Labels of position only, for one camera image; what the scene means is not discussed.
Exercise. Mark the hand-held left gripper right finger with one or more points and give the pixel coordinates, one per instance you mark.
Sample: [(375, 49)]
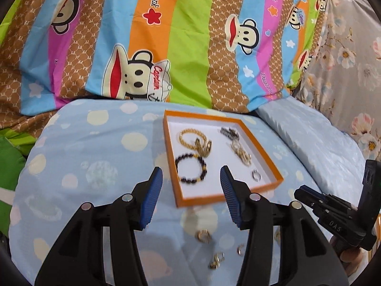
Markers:
[(232, 196)]

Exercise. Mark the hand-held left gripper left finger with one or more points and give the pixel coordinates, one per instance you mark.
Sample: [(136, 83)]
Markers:
[(150, 198)]

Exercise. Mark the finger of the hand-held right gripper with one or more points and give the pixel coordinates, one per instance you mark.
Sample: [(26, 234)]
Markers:
[(308, 197), (370, 181)]

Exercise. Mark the orange cardboard box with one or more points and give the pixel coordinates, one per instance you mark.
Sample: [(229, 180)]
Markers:
[(214, 166)]

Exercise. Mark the gold wristwatch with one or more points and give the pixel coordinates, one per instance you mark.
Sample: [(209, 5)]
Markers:
[(241, 155)]

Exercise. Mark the gold woven bangle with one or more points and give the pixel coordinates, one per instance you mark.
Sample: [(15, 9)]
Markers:
[(186, 132)]

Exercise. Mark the person's right hand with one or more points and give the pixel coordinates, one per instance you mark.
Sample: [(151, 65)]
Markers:
[(352, 257)]

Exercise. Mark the small gold hoop earring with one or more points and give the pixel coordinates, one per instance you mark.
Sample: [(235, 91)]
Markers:
[(203, 235)]

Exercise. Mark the pink stone hoop earring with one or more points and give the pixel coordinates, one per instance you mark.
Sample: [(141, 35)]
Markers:
[(240, 249)]

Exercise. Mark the light blue satin quilt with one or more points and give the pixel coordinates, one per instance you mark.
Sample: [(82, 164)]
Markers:
[(312, 143)]

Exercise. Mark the gold pearl earring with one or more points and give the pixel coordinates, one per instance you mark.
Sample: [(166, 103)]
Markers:
[(216, 261)]

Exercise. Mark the floral curtain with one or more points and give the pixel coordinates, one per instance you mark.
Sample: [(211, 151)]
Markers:
[(348, 65)]

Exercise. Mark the green cushion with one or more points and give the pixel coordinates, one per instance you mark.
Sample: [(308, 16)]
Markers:
[(10, 181)]

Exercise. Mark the colourful striped cartoon blanket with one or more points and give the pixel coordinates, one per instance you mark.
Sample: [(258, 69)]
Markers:
[(184, 41)]

